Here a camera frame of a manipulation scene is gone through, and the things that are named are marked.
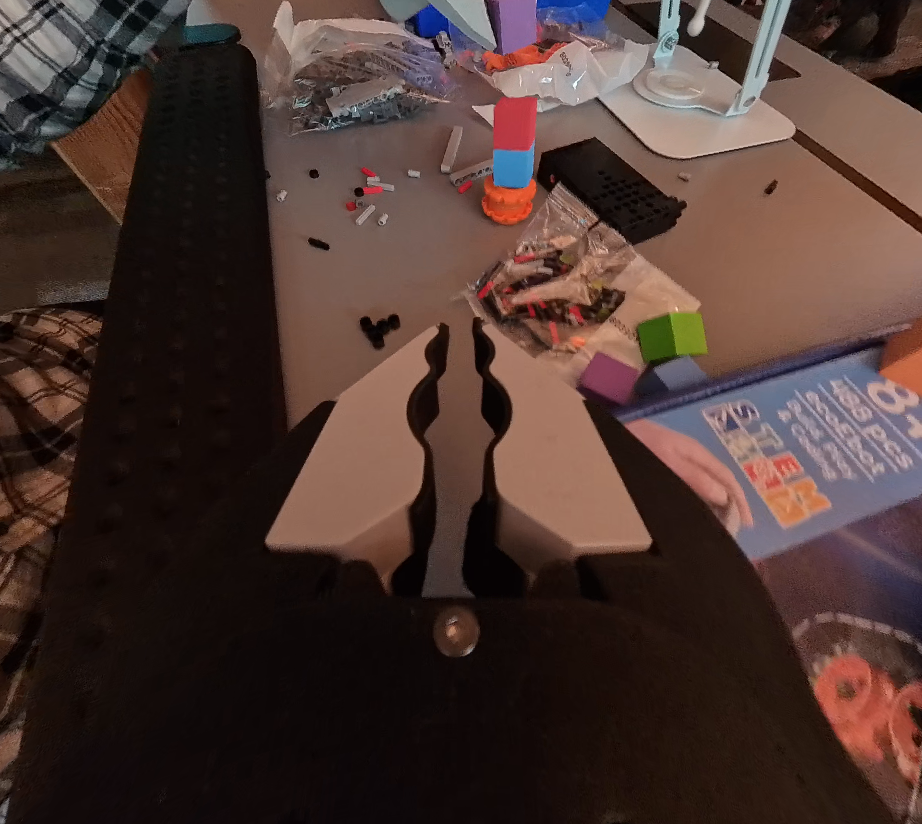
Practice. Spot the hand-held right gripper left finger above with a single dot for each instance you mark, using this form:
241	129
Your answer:
346	478

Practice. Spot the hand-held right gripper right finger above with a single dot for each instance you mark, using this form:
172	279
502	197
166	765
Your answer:
569	478

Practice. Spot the clear bag of grey parts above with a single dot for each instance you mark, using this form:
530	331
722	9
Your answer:
353	75

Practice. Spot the dark T-shaped connector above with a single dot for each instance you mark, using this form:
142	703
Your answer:
379	328

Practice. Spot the red foam cube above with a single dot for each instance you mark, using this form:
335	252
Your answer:
515	122

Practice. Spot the white plastic pouch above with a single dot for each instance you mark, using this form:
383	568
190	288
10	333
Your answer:
576	78

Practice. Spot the grey plastic beam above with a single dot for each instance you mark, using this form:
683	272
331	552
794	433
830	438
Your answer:
452	149
472	174

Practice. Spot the green foam cube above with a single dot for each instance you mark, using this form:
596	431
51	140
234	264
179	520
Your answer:
673	334

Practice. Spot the orange foam cube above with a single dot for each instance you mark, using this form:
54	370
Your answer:
904	356

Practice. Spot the dark perforated panel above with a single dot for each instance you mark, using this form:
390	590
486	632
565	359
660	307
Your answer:
180	406

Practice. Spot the small clear bag of parts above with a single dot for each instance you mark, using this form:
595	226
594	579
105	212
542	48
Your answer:
562	291

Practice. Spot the orange gear stack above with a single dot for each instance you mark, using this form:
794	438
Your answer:
508	212

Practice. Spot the grey axle rod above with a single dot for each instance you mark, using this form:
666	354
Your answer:
366	214

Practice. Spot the blue printed kit box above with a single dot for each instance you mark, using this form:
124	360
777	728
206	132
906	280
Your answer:
828	478

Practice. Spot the black perforated control box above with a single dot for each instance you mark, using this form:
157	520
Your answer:
612	190

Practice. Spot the white metal stand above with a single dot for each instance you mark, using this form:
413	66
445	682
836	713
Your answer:
706	118

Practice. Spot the large wooden pillar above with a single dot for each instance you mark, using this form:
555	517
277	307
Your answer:
101	140

